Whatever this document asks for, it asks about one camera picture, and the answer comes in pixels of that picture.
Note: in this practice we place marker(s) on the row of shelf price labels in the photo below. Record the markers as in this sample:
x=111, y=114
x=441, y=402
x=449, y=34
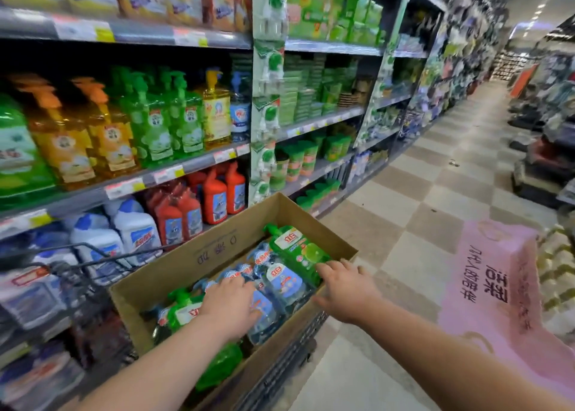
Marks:
x=124, y=187

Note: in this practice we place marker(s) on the orange sign board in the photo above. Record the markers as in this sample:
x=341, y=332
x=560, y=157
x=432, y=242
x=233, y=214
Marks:
x=523, y=80

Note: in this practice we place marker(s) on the grey metal shelving unit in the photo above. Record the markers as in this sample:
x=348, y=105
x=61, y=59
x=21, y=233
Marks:
x=143, y=32

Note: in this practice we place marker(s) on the person's left forearm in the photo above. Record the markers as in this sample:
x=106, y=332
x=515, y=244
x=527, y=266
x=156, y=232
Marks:
x=161, y=370

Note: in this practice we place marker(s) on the pile of yellow white packages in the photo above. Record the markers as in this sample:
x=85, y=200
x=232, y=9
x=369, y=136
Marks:
x=557, y=271

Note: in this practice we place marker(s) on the clear blue-label detergent bottle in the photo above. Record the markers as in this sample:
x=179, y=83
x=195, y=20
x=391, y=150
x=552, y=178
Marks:
x=261, y=255
x=236, y=272
x=268, y=318
x=283, y=285

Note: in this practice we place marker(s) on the row of green canisters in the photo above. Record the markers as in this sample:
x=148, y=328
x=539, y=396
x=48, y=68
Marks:
x=296, y=159

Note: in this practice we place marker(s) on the hanging goods along shelves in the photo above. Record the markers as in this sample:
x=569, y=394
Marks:
x=462, y=51

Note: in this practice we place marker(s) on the red toilet cleaner bottle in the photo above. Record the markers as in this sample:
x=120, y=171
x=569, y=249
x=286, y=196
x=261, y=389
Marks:
x=168, y=224
x=191, y=215
x=196, y=179
x=235, y=190
x=214, y=201

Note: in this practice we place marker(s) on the blue white detergent packs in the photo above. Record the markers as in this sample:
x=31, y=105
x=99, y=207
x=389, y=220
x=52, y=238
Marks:
x=36, y=377

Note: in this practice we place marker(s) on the black shopping cart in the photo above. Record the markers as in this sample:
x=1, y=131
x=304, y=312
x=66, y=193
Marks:
x=287, y=361

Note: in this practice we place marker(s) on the clear blue pump bottle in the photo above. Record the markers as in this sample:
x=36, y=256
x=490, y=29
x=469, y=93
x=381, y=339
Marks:
x=240, y=112

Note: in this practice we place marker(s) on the white blue-cap cleaner bottle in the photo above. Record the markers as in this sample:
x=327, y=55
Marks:
x=137, y=231
x=96, y=242

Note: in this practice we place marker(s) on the person's right thumb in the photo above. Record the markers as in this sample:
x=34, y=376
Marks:
x=322, y=303

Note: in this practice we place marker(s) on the green pump dish soap bottle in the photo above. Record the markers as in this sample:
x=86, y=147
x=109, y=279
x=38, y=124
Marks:
x=150, y=132
x=120, y=85
x=188, y=123

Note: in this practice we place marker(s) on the person's right hand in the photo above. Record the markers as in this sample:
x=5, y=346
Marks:
x=348, y=294

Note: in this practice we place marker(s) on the person's left hand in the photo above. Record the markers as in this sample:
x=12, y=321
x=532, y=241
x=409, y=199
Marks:
x=227, y=309

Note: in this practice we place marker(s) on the hanging strip of white packets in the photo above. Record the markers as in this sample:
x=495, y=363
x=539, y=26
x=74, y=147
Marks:
x=386, y=64

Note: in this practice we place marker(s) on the hanging strip of green fresheners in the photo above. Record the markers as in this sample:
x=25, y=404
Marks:
x=269, y=64

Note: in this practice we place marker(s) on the person's left thumb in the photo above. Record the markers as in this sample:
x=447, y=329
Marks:
x=254, y=316

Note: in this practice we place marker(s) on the stack of flat green packs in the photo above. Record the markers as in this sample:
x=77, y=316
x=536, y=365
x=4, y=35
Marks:
x=305, y=91

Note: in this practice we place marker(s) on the orange pump dish soap bottle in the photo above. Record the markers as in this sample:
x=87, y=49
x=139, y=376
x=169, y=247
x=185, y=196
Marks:
x=63, y=150
x=112, y=141

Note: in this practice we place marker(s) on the white blue refill packs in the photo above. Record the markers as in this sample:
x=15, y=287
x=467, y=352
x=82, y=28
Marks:
x=27, y=294

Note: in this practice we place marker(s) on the stack of green boxes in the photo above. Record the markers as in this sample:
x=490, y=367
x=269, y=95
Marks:
x=332, y=15

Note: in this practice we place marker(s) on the large green detergent jug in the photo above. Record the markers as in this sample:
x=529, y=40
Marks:
x=20, y=154

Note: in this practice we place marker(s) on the person's right forearm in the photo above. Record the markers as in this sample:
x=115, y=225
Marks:
x=449, y=365

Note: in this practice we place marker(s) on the brown cardboard box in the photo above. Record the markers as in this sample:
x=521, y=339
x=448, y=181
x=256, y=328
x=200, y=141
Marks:
x=215, y=249

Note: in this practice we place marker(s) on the yellow pump dish soap bottle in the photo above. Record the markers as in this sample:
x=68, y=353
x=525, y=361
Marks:
x=216, y=114

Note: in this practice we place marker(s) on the display of goods across aisle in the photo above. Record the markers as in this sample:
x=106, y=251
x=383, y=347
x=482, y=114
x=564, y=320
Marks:
x=548, y=123

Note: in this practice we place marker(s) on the row of small green bottles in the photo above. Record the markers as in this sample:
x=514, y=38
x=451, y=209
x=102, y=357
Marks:
x=316, y=195

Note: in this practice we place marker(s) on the pink printed carton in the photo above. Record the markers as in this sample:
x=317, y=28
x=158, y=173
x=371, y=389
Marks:
x=489, y=289

